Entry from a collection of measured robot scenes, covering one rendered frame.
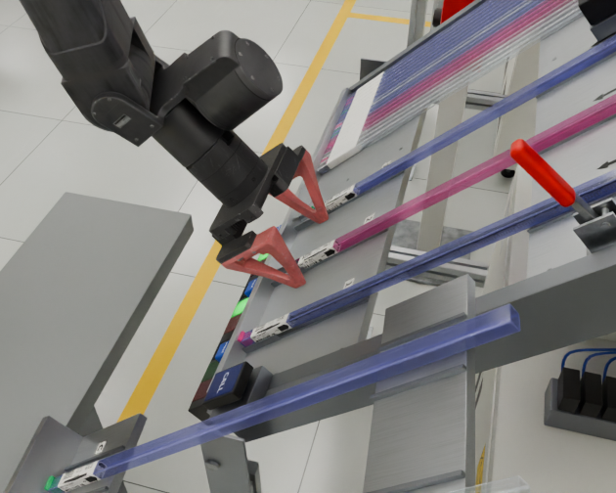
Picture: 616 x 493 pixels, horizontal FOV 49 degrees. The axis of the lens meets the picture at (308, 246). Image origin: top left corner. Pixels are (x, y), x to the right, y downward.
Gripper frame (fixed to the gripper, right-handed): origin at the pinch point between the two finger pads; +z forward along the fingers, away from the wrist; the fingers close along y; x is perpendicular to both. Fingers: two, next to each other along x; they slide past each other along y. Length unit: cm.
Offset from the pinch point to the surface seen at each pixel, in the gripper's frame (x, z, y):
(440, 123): 23, 38, 92
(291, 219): 15.9, 6.2, 19.8
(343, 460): 59, 66, 25
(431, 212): 41, 60, 91
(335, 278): 3.6, 7.3, 3.5
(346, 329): -1.0, 7.0, -5.9
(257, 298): 15.9, 6.0, 4.4
